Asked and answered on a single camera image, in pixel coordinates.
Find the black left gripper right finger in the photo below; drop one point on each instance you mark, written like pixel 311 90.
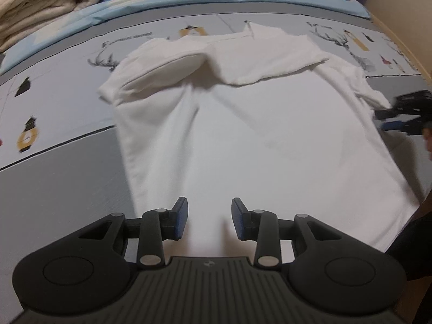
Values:
pixel 325 267

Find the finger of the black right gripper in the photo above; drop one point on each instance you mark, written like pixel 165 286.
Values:
pixel 388 113
pixel 393 125

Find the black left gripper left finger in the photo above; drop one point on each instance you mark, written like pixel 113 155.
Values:
pixel 93 267

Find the white t-shirt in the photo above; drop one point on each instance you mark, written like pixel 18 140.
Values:
pixel 261 115

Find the printed grey bed sheet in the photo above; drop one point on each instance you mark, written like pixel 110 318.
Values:
pixel 61 166

